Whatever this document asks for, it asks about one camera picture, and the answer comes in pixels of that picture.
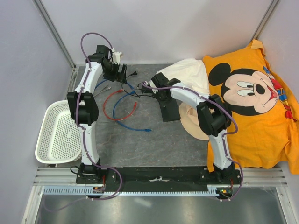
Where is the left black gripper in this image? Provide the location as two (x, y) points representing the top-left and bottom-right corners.
(103, 62), (127, 85)

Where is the short blue ethernet cable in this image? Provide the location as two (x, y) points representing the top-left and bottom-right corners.
(95, 79), (135, 90)

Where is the black network switch box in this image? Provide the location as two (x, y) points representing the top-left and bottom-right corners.
(159, 98), (180, 122)

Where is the red ethernet cable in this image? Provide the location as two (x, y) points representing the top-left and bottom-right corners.
(102, 88), (138, 121)

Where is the long blue ethernet cable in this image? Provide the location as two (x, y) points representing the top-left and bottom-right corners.
(113, 92), (152, 133)

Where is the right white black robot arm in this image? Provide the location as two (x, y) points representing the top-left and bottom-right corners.
(144, 73), (235, 184)

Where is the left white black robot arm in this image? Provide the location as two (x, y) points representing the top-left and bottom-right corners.
(67, 45), (127, 184)

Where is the beige bucket hat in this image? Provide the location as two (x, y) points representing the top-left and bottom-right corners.
(179, 103), (209, 140)

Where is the cream white cloth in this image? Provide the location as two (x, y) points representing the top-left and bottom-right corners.
(157, 58), (210, 95)

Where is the white perforated plastic basket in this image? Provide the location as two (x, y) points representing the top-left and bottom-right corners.
(35, 100), (82, 164)

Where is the orange Mickey Mouse cloth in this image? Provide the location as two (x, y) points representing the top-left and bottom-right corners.
(202, 40), (299, 175)

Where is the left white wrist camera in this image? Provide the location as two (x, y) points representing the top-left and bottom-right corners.
(112, 51), (123, 64)

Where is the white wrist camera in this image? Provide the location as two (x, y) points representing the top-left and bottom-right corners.
(112, 51), (123, 64)
(142, 80), (156, 90)

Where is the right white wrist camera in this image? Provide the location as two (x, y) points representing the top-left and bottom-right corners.
(142, 80), (156, 90)

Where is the black power adapter with cord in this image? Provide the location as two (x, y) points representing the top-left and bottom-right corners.
(121, 81), (154, 98)

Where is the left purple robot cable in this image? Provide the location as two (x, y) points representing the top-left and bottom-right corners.
(43, 32), (124, 212)

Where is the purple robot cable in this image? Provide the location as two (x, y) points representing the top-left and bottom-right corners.
(141, 81), (243, 203)
(43, 32), (124, 212)

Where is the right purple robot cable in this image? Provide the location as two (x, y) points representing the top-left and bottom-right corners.
(141, 81), (243, 203)

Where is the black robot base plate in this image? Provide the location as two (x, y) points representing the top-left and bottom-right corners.
(76, 164), (242, 185)

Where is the grey slotted cable duct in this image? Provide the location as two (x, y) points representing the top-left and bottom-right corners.
(43, 186), (219, 196)

